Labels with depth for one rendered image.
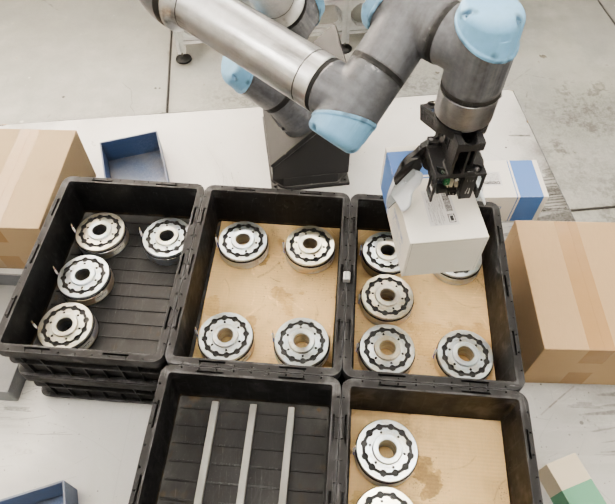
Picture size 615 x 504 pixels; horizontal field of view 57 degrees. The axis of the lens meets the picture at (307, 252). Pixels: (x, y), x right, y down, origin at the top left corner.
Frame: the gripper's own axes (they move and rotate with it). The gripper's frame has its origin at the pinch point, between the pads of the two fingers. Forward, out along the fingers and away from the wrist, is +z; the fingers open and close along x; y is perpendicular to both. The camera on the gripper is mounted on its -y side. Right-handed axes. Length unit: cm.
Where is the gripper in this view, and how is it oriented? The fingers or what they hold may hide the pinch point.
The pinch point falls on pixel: (431, 200)
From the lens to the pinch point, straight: 94.1
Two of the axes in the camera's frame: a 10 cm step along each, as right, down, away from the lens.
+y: 1.0, 8.2, -5.6
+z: 0.0, 5.7, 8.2
